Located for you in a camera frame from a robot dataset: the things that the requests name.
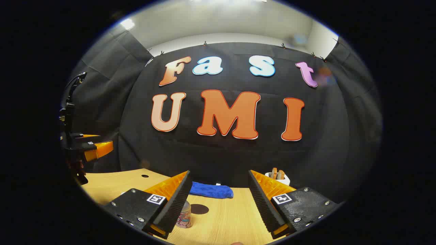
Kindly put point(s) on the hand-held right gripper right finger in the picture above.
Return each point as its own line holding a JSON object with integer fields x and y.
{"x": 264, "y": 207}

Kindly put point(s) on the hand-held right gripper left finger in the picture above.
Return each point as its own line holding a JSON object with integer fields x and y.
{"x": 173, "y": 207}

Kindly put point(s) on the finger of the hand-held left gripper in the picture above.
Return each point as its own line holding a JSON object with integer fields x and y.
{"x": 85, "y": 136}
{"x": 100, "y": 149}

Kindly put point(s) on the silver water bottle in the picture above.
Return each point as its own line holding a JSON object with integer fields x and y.
{"x": 185, "y": 216}

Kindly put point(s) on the dark brown round coaster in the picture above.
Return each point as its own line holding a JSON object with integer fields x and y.
{"x": 200, "y": 209}

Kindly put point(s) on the white toaster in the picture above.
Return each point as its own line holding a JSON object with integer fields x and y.
{"x": 284, "y": 179}

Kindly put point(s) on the brown bread slice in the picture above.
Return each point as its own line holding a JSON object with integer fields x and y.
{"x": 281, "y": 175}
{"x": 274, "y": 173}

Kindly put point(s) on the blue cloth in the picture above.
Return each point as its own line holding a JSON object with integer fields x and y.
{"x": 211, "y": 190}

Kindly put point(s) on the black backdrop cloth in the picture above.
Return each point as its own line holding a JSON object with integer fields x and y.
{"x": 221, "y": 153}

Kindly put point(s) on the ceiling light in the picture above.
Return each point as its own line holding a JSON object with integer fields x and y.
{"x": 127, "y": 24}

